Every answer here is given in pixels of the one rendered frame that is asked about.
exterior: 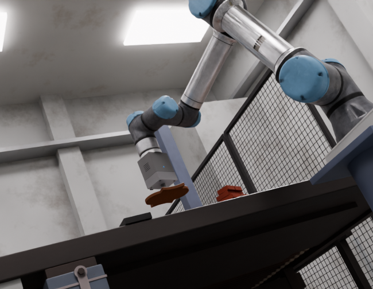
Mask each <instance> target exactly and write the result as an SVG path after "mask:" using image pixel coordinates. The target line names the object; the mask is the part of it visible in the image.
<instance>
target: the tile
mask: <svg viewBox="0 0 373 289"><path fill-rule="evenodd" d="M184 185H185V184H184V183H181V184H178V185H175V186H170V187H162V188H161V190H160V191H157V192H154V193H152V194H151V195H149V196H147V197H146V198H145V202H146V204H147V205H150V206H151V208H152V207H155V206H157V205H161V204H165V203H172V202H173V201H174V200H176V199H178V198H180V197H182V196H184V195H186V194H187V192H189V189H188V187H187V186H184Z"/></svg>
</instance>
